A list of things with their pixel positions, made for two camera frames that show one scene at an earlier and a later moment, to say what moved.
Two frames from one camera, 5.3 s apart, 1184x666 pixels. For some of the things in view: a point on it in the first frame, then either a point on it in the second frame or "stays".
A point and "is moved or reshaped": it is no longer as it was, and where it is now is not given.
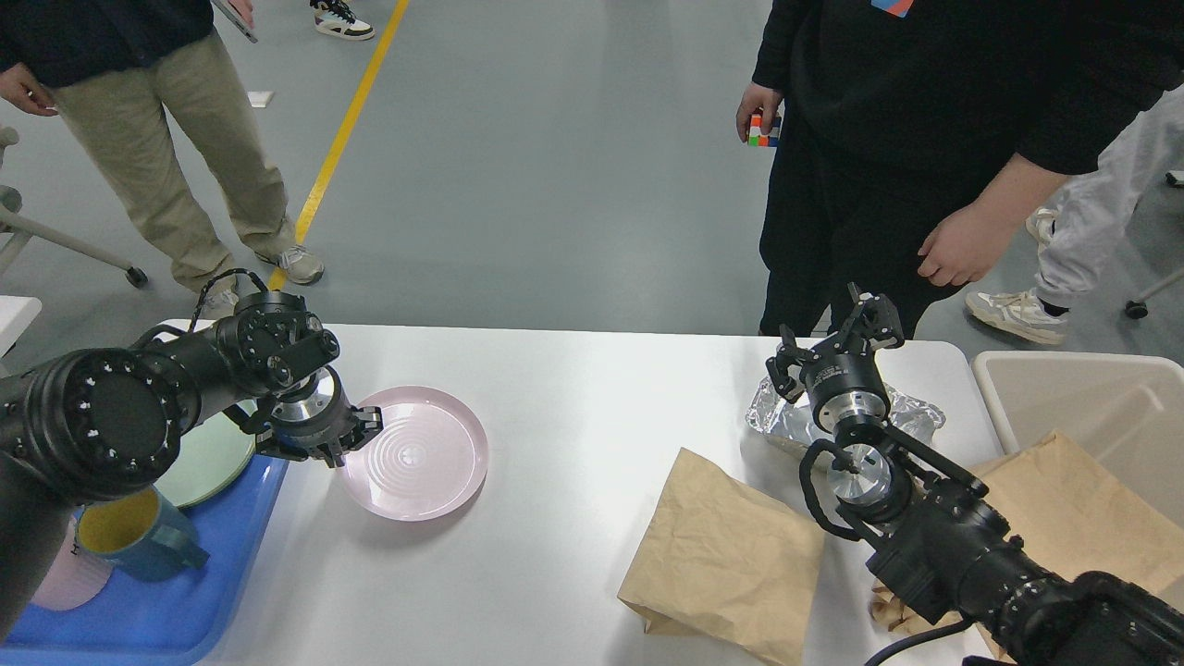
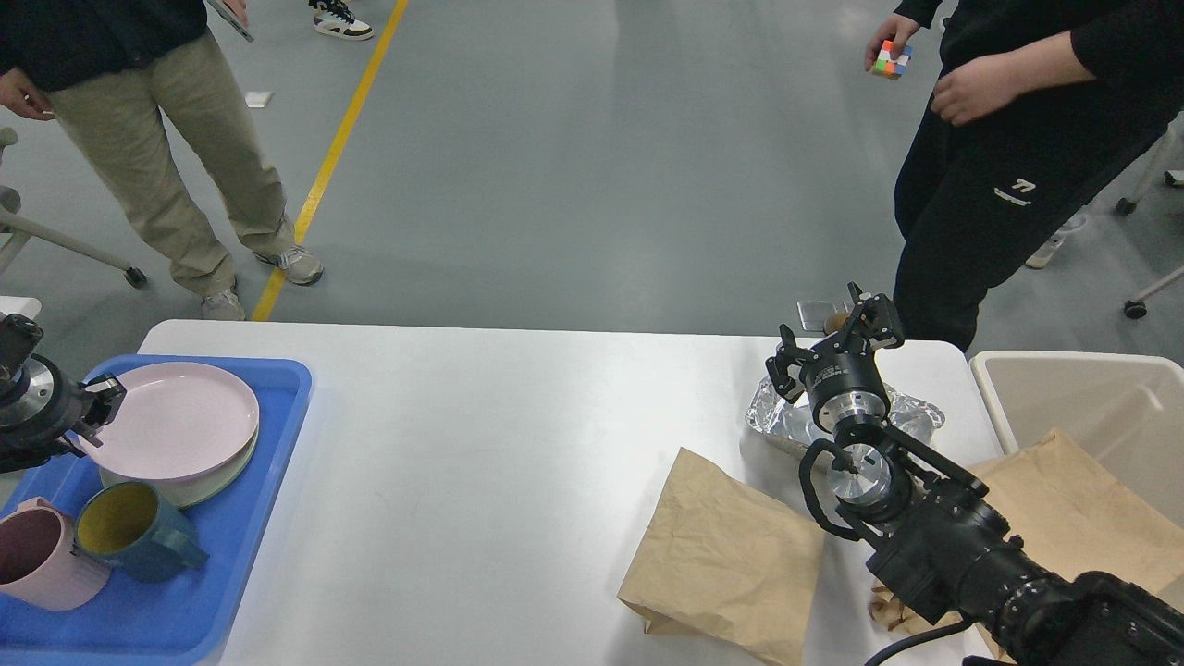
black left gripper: x=321 y=414 -> x=41 y=412
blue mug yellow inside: x=139 y=533 stays
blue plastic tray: x=129 y=621 stays
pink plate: x=431 y=459 is moved or reshaped
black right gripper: x=846 y=385 stays
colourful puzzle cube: x=755 y=137 -> x=888 y=67
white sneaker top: x=332 y=18 stays
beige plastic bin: x=1128 y=407 stays
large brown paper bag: x=1071 y=524 stays
